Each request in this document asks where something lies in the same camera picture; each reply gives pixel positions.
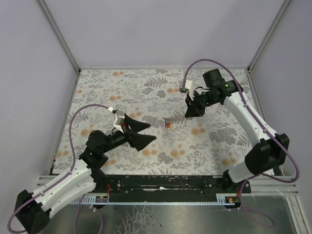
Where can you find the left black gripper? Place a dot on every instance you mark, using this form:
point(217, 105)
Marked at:
point(128, 133)

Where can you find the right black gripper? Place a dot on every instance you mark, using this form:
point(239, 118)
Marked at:
point(195, 102)

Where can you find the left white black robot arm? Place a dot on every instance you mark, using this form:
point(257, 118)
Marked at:
point(35, 209)

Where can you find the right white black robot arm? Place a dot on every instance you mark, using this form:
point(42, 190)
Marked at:
point(268, 147)

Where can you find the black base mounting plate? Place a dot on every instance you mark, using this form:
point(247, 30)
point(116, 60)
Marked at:
point(169, 190)

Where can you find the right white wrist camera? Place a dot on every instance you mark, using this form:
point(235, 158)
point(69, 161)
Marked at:
point(188, 88)

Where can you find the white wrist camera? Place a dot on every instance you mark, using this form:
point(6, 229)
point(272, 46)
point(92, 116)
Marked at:
point(119, 120)
point(188, 88)

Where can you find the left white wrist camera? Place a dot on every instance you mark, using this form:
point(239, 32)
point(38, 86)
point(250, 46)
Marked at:
point(119, 120)

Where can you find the right aluminium frame post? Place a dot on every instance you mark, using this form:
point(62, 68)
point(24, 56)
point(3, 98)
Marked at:
point(270, 32)

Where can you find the aluminium frame post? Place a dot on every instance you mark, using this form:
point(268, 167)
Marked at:
point(58, 34)
point(270, 32)

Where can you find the left aluminium frame post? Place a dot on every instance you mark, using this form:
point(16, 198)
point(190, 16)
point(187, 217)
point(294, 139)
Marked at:
point(58, 34)

